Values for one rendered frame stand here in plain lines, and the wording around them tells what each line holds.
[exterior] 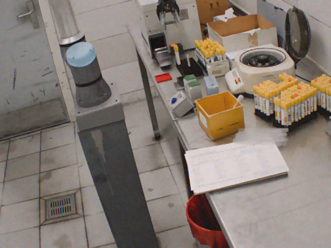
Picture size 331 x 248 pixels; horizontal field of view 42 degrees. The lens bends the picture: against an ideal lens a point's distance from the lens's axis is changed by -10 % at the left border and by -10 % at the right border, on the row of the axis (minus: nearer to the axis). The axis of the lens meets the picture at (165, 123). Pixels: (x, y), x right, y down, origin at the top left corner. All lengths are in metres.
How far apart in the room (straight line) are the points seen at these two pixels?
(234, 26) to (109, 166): 0.95
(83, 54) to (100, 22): 1.86
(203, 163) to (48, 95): 2.42
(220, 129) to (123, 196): 0.65
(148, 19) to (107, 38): 1.41
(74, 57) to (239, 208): 0.86
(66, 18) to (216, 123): 0.74
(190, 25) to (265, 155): 1.03
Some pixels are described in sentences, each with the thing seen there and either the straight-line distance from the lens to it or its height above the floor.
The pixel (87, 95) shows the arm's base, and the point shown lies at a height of 1.00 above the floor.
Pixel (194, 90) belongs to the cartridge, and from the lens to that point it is 1.86.
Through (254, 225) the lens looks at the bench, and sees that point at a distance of 1.27.
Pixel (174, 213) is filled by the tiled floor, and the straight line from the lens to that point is 2.67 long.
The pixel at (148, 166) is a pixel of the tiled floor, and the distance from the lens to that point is 3.08.
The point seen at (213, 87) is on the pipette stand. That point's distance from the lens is 1.74.
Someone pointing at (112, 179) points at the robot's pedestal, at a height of 0.61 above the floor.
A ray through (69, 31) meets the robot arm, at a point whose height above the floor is 1.24.
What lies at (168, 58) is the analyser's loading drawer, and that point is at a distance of 2.18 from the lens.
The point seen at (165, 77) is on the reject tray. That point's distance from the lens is 2.11.
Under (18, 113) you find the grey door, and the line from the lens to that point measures 3.84.
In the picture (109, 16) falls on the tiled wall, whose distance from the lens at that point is 3.61.
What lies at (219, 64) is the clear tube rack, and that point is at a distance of 2.03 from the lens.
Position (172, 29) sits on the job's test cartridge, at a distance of 2.08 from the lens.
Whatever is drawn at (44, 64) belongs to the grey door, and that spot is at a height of 0.56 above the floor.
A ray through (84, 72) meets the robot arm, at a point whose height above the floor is 1.09.
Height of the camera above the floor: 1.76
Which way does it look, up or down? 30 degrees down
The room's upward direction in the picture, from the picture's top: 11 degrees counter-clockwise
